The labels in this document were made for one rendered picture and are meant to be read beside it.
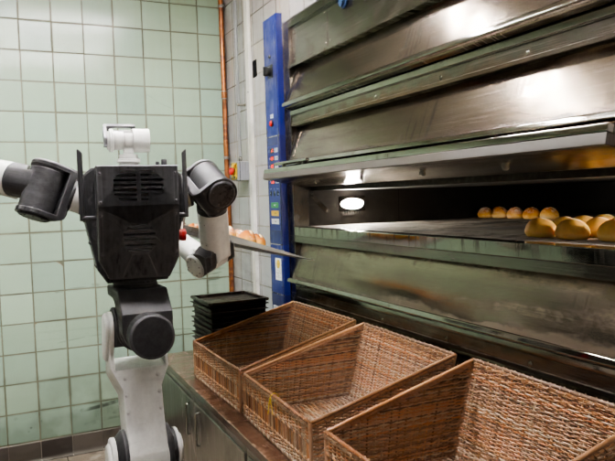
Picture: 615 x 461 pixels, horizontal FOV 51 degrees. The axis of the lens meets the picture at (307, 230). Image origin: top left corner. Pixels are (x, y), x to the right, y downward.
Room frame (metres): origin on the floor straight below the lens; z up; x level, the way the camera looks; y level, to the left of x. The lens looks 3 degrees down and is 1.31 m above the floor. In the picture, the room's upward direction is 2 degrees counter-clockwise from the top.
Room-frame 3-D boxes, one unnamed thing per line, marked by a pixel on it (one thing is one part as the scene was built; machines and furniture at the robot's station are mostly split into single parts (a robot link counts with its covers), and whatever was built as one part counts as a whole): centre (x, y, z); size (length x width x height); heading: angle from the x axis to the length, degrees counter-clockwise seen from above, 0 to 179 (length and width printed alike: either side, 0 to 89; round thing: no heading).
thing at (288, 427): (1.98, -0.09, 0.72); 0.56 x 0.49 x 0.28; 24
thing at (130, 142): (1.80, 0.48, 1.47); 0.10 x 0.07 x 0.09; 111
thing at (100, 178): (1.74, 0.47, 1.27); 0.34 x 0.30 x 0.36; 111
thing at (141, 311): (1.71, 0.45, 1.01); 0.28 x 0.13 x 0.18; 25
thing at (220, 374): (2.52, 0.16, 0.72); 0.56 x 0.49 x 0.28; 26
